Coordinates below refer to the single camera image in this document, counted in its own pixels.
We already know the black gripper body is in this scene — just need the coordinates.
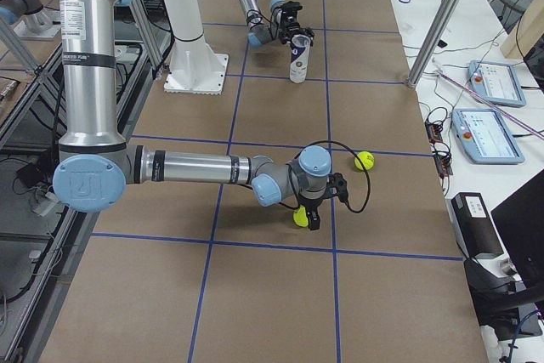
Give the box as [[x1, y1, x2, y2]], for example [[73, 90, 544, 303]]
[[298, 196, 324, 212], [278, 14, 303, 40]]

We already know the Roland Garros tennis ball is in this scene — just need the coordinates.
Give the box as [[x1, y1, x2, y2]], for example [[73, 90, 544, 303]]
[[292, 206, 309, 228]]

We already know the clear tennis ball can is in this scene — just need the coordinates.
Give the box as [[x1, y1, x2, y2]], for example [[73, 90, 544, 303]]
[[290, 34, 311, 83]]

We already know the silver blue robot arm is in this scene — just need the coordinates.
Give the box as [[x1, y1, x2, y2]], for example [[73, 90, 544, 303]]
[[239, 0, 315, 47], [98, 0, 331, 246]]

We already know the Wilson tennis ball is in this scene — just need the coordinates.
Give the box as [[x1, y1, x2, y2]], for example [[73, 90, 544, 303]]
[[354, 150, 375, 171]]

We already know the small circuit board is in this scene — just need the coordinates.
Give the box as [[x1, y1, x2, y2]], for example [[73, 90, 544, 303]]
[[425, 121, 443, 144]]

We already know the black cardboard box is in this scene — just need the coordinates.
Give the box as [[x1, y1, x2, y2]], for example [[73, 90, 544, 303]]
[[449, 192, 503, 260]]

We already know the near blue teach pendant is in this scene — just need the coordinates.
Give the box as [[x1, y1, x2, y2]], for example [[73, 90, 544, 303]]
[[451, 109, 524, 165]]

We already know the blue teach pendant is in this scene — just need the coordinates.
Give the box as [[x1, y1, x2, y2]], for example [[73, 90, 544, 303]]
[[451, 109, 524, 165], [467, 60, 526, 107]]

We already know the far blue teach pendant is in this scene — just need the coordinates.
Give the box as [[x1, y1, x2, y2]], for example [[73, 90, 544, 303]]
[[467, 60, 526, 107]]

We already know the black computer monitor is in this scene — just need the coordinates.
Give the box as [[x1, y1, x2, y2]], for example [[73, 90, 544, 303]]
[[491, 171, 543, 286]]

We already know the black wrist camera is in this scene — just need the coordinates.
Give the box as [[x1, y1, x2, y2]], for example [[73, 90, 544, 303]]
[[329, 173, 349, 205], [280, 1, 303, 20]]

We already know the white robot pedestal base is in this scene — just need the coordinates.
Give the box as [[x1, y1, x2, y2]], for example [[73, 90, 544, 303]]
[[164, 0, 229, 94]]

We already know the aluminium frame post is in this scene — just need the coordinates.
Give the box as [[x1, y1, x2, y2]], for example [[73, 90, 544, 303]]
[[406, 0, 460, 88]]

